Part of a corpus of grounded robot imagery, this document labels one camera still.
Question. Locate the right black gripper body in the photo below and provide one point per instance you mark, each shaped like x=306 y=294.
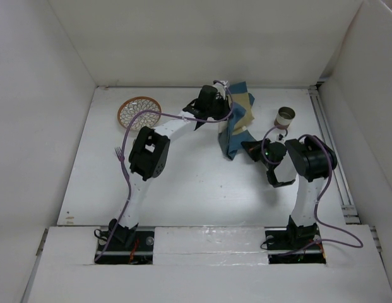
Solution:
x=264 y=154

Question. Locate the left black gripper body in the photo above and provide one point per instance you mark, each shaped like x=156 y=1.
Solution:
x=218 y=110

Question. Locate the blue beige checked placemat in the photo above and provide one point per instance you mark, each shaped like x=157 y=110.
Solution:
x=233 y=132

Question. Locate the white brown metal cup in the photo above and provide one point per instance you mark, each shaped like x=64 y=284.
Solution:
x=284 y=117

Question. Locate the orange rimmed patterned plate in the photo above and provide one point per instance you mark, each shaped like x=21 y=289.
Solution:
x=135 y=105

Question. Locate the silver fork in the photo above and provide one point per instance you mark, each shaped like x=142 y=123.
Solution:
x=120 y=157

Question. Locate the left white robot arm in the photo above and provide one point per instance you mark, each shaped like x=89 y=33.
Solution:
x=148 y=156

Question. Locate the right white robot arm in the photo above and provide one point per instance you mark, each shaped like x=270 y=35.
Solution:
x=310 y=162

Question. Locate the aluminium rail right side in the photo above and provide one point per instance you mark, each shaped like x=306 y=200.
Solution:
x=349 y=210

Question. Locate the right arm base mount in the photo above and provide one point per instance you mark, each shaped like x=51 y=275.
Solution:
x=293 y=245

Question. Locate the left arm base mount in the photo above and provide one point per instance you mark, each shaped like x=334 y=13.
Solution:
x=132 y=247

